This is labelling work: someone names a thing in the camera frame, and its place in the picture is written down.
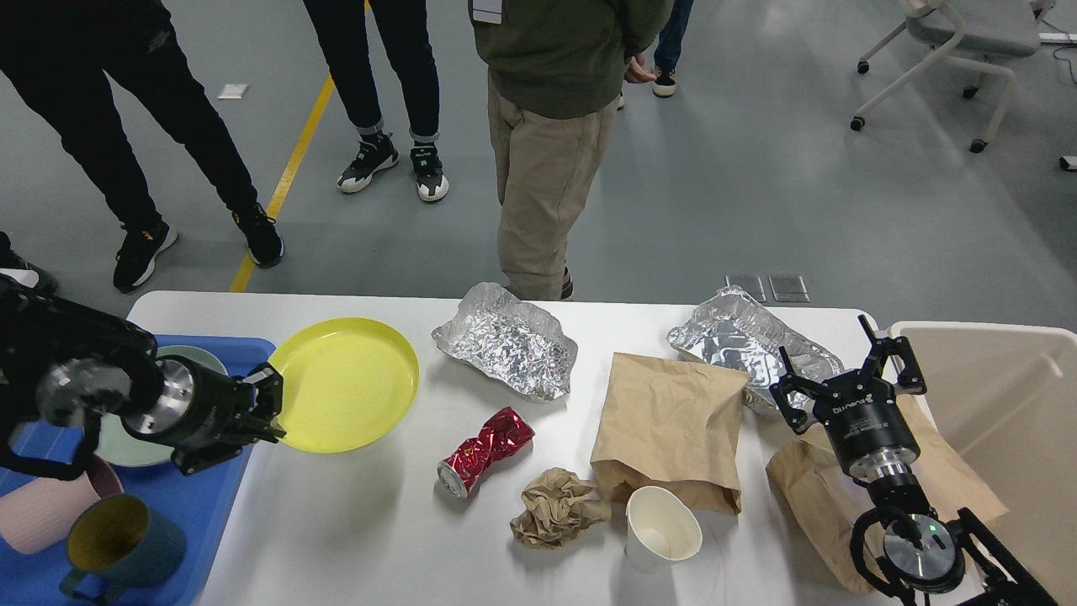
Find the pale green plate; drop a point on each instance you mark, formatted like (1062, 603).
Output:
(117, 447)

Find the pink mug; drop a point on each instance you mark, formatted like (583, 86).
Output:
(38, 515)

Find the beige plastic bin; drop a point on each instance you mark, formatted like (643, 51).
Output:
(1004, 397)

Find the yellow plastic plate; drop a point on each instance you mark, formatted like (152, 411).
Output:
(347, 383)

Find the blue plastic tray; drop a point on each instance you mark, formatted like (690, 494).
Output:
(199, 504)

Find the crumpled brown paper ball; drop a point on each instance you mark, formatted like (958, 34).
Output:
(557, 509)

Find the person blue jeans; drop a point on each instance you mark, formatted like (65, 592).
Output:
(669, 49)

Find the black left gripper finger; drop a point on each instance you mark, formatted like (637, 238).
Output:
(267, 391)
(249, 431)

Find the person green sweater khaki trousers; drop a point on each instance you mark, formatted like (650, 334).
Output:
(555, 73)

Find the dark teal mug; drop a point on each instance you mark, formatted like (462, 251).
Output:
(119, 543)

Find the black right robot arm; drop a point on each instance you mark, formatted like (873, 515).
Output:
(899, 545)

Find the brown paper bag right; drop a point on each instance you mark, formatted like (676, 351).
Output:
(826, 503)

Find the crushed red can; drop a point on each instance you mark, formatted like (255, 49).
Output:
(502, 436)

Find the person black trousers black shoes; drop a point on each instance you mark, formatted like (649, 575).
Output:
(62, 57)

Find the crumpled foil tray right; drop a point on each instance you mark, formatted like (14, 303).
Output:
(734, 331)

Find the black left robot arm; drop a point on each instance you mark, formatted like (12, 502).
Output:
(70, 365)

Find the crumpled foil tray left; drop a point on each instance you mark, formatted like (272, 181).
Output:
(510, 340)

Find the grey office chair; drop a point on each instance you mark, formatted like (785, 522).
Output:
(966, 34)

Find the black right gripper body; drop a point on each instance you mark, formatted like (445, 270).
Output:
(867, 431)

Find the crumpled foil tray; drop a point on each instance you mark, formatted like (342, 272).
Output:
(734, 331)
(510, 340)

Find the large brown paper bag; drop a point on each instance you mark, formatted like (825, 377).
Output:
(671, 424)

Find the white paper cup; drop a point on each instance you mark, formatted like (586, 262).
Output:
(661, 530)

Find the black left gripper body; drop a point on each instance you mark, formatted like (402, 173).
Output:
(194, 405)

